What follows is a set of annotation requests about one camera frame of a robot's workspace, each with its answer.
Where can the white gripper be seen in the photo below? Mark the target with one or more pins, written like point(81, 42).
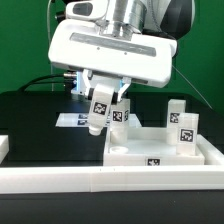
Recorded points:
point(146, 60)

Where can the white square tabletop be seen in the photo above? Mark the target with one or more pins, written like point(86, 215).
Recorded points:
point(147, 146)

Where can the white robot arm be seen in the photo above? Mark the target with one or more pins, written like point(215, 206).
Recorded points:
point(170, 19)

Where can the white obstacle fence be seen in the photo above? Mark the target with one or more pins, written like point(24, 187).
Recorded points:
point(128, 178)

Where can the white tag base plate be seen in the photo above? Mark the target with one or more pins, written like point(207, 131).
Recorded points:
point(80, 120)

